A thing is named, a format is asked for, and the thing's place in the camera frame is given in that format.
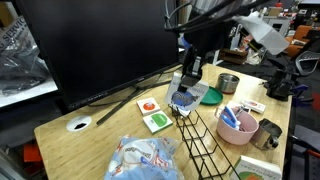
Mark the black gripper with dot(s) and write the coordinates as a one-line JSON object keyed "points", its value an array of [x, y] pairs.
{"points": [[192, 66]]}

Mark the white and blue book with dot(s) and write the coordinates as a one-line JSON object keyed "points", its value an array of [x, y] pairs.
{"points": [[191, 98]]}

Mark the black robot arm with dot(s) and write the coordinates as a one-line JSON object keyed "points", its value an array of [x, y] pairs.
{"points": [[206, 33]]}

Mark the small orange circle book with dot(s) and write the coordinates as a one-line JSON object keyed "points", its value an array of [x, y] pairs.
{"points": [[148, 106]]}

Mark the small green circle book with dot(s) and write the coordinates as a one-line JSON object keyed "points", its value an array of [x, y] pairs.
{"points": [[157, 121]]}

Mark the black desk clamp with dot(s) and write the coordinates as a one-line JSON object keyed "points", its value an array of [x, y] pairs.
{"points": [[280, 85]]}

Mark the white vegetables book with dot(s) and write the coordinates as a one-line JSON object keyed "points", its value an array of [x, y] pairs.
{"points": [[256, 170]]}

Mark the green plate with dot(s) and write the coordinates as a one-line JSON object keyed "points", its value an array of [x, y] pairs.
{"points": [[214, 97]]}

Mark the steel bowl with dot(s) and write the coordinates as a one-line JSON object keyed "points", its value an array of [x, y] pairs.
{"points": [[227, 83]]}

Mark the blue and white tube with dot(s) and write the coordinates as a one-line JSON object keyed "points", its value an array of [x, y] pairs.
{"points": [[230, 118]]}

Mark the pink bowl with utensils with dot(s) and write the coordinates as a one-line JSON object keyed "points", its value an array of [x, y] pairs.
{"points": [[238, 133]]}

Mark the black monitor stand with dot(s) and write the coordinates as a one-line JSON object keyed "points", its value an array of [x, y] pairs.
{"points": [[116, 108]]}

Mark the white plastic cover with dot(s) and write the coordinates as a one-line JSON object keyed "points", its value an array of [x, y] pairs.
{"points": [[263, 31]]}

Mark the crumpled plastic snack bag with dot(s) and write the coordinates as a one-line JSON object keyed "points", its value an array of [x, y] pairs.
{"points": [[143, 160]]}

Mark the steel pitcher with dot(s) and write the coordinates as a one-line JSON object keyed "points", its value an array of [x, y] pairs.
{"points": [[266, 135]]}

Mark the large black computer monitor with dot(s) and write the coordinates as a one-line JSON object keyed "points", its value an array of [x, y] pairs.
{"points": [[100, 43]]}

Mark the orange chair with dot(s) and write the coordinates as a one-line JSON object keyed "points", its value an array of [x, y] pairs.
{"points": [[298, 40]]}

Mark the black office chair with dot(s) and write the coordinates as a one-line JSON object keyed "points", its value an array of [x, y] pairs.
{"points": [[306, 61]]}

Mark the clear plastic bag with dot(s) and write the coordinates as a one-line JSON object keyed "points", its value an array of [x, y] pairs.
{"points": [[20, 66]]}

